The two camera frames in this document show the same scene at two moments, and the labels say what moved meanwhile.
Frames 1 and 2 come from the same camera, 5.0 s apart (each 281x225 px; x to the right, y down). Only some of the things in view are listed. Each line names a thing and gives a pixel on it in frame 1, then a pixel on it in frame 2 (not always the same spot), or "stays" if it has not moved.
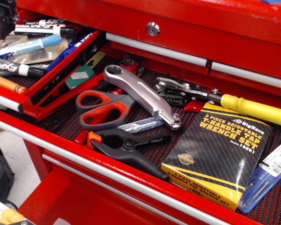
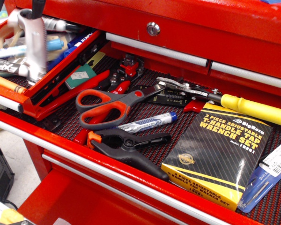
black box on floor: [2, 176] stays
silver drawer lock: [152, 29] stays
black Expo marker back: [41, 30] -> [50, 23]
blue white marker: [145, 124] stays
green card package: [84, 72] stays
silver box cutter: [116, 73] -> [36, 44]
